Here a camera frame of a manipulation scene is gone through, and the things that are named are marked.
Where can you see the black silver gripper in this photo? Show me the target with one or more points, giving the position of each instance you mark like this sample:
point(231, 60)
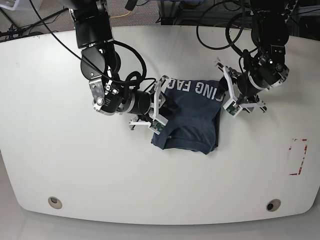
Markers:
point(109, 99)

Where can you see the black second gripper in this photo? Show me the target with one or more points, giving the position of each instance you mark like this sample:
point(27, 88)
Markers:
point(263, 71)

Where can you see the dark blue T-shirt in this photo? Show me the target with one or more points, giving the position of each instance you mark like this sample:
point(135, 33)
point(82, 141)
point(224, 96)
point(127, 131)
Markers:
point(196, 126)

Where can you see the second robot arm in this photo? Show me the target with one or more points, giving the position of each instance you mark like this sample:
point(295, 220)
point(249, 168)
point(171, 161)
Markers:
point(269, 34)

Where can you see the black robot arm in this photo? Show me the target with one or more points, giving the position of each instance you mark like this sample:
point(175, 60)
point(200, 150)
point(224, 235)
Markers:
point(100, 63)

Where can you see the red tape rectangle marking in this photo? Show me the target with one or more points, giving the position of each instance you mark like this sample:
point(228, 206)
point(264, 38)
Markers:
point(296, 156)

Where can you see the black tripod stand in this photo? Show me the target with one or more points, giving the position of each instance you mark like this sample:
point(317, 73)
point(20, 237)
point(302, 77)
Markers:
point(16, 32)

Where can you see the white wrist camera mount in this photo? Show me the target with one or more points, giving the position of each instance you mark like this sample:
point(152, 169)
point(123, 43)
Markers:
point(152, 117)

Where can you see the aluminium frame column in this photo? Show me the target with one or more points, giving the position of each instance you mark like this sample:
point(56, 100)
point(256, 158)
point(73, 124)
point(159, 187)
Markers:
point(168, 10)

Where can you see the right table cable grommet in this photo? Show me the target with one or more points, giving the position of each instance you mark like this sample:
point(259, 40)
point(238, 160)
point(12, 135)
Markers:
point(273, 205)

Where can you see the table cable grommet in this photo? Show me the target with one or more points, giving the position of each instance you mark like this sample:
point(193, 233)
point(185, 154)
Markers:
point(55, 202)
point(273, 205)

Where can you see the left table cable grommet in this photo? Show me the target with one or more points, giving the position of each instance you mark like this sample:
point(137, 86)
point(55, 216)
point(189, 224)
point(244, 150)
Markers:
point(55, 202)

